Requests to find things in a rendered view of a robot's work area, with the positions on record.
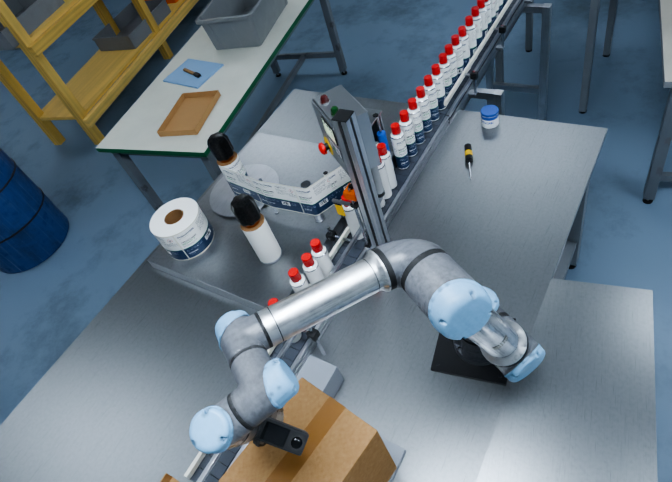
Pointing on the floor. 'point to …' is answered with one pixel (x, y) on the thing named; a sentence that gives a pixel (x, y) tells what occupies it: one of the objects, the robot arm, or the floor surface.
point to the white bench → (138, 118)
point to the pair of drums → (26, 220)
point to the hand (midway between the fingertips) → (281, 422)
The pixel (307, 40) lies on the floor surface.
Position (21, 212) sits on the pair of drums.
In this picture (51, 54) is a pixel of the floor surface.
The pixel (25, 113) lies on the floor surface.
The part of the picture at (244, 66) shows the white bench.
